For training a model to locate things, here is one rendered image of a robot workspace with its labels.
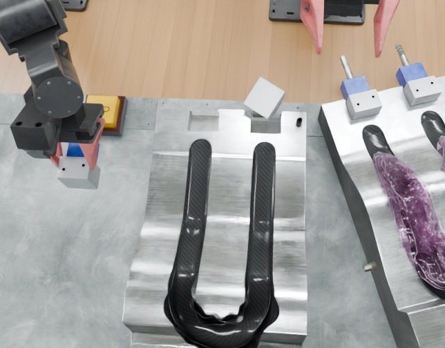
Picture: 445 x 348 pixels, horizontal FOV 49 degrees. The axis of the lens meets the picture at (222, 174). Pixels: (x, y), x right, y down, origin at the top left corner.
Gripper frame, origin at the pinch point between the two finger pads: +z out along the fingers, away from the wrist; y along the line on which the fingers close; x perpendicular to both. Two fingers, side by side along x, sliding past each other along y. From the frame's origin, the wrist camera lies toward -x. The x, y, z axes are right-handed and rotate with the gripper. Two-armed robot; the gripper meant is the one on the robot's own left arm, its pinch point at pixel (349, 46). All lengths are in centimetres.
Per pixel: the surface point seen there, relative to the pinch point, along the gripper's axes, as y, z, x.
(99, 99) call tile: -41, -10, 36
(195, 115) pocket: -21.2, -6.2, 32.3
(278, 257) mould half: -5.0, 18.7, 27.8
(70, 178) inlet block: -37.7, 10.3, 23.4
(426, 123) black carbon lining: 19.7, -9.0, 34.6
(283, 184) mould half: -4.9, 6.1, 30.6
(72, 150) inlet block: -38.8, 5.3, 24.5
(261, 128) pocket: -9.4, -5.1, 33.2
